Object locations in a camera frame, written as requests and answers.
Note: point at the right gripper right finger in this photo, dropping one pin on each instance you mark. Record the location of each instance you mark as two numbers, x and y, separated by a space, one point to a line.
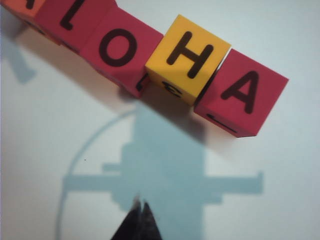
150 225

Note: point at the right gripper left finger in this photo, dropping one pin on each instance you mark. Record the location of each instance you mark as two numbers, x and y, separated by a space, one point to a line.
130 225

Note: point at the yellow foam block letter H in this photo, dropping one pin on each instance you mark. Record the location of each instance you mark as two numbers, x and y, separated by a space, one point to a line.
162 72

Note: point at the red foam block letter A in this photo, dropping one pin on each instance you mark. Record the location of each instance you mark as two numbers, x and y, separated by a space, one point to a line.
270 90

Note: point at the red foam block letter O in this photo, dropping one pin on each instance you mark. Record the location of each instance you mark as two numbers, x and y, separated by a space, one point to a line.
148 43

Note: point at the red foam block letter L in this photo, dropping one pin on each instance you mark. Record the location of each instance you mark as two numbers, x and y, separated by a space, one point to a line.
92 15

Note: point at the orange foam block monkey print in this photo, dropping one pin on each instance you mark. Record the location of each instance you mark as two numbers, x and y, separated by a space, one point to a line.
22 6

